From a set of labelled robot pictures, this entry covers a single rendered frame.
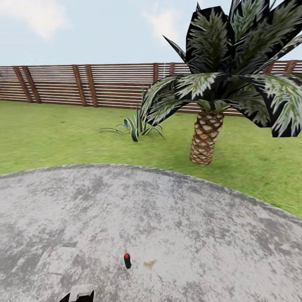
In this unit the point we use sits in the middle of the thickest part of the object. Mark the insectifuge atomizer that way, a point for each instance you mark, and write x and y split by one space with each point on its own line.
127 261

